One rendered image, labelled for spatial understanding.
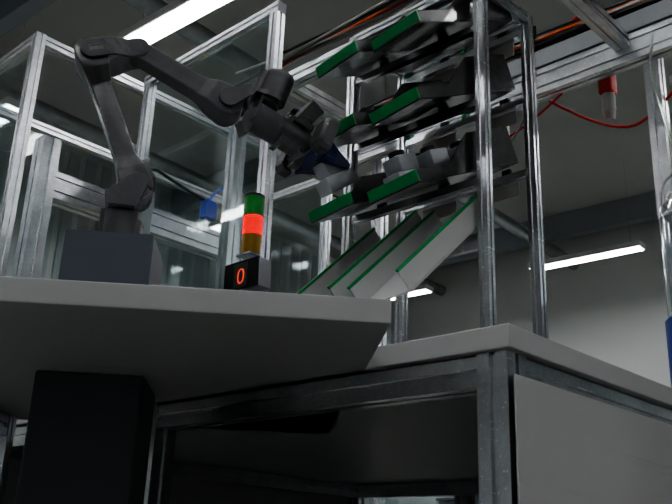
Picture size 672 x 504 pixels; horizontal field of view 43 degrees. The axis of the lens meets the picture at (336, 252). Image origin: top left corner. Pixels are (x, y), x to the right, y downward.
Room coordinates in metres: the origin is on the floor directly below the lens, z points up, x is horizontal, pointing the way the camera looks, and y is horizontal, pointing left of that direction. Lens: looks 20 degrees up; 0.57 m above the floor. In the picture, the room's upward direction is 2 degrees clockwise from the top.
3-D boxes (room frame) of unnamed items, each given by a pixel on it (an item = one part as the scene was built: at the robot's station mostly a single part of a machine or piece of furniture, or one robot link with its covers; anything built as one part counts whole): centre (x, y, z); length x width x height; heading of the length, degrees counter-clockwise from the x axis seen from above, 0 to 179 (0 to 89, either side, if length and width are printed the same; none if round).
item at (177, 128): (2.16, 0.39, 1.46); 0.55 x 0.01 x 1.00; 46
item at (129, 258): (1.35, 0.37, 0.96); 0.14 x 0.14 x 0.20; 4
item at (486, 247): (1.57, -0.20, 1.26); 0.36 x 0.21 x 0.80; 46
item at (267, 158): (1.97, 0.18, 1.46); 0.03 x 0.03 x 1.00; 46
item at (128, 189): (1.36, 0.36, 1.15); 0.09 x 0.07 x 0.06; 13
